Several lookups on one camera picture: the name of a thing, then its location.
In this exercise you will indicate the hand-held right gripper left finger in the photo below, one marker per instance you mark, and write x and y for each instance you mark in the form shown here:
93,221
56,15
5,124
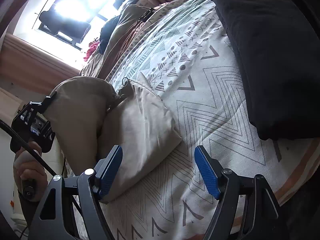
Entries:
108,175

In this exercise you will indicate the black pillow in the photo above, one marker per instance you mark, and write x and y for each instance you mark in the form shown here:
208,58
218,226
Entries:
270,55

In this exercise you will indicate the person's left hand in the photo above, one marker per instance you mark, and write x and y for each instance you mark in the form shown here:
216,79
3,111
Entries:
28,168

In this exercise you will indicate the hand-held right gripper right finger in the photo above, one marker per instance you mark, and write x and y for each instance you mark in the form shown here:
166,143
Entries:
207,173

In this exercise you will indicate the patterned bed blanket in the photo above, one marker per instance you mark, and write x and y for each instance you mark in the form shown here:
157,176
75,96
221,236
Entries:
212,92

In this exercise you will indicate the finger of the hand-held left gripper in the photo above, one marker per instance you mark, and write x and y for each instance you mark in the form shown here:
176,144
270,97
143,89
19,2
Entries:
48,102

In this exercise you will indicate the brown duvet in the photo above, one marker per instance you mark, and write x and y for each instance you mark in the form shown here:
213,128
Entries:
117,47

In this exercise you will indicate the red cloth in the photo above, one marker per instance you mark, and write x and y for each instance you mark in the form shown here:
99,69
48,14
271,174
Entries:
91,51

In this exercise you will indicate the beige jacket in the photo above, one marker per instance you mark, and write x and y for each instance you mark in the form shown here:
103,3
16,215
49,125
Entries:
140,130

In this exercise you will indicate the black clothes pile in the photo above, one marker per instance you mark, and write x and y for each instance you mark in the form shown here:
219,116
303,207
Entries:
110,27

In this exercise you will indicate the dark hanging garment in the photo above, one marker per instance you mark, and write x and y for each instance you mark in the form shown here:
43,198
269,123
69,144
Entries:
65,25

